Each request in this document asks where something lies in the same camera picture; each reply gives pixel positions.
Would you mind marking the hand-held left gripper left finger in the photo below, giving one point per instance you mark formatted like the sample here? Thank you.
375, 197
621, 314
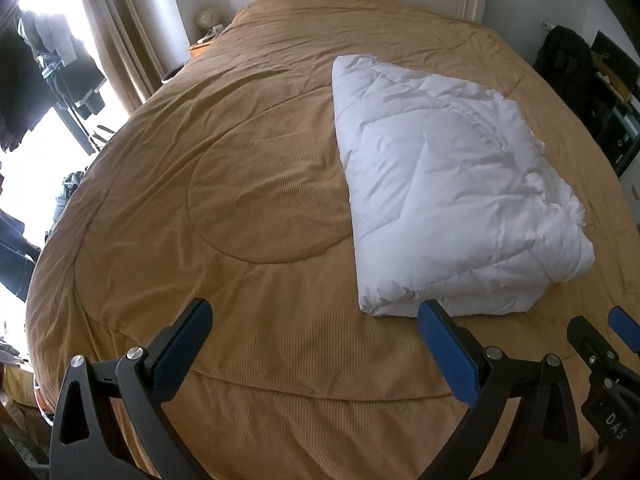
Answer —
185, 342

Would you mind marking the wooden nightstand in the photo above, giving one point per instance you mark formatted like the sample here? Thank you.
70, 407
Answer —
202, 46

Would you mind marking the white puffer jacket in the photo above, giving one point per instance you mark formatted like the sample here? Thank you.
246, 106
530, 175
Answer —
440, 185

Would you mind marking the dark crumpled bag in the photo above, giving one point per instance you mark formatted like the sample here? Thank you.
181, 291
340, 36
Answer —
67, 200

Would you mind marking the beige curtain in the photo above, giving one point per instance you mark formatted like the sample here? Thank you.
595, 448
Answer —
130, 30

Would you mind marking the blue jeans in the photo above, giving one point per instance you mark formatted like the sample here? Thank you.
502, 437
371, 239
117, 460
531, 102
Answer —
17, 255

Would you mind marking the dark storage shelf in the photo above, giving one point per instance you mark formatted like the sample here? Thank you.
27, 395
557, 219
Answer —
620, 105

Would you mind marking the black bag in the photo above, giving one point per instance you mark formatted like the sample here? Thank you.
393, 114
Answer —
565, 70

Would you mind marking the bed with tan cover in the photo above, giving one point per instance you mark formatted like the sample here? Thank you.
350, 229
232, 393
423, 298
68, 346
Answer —
225, 185

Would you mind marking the round woven lamp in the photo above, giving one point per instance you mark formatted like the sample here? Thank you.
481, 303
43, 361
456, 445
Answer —
207, 17

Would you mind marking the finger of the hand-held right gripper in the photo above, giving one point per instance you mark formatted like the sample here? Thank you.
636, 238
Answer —
590, 340
625, 325

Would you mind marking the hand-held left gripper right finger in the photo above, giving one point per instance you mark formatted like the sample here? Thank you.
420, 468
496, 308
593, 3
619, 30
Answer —
447, 355

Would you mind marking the dark hanging clothes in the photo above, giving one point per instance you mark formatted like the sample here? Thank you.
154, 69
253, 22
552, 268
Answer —
55, 75

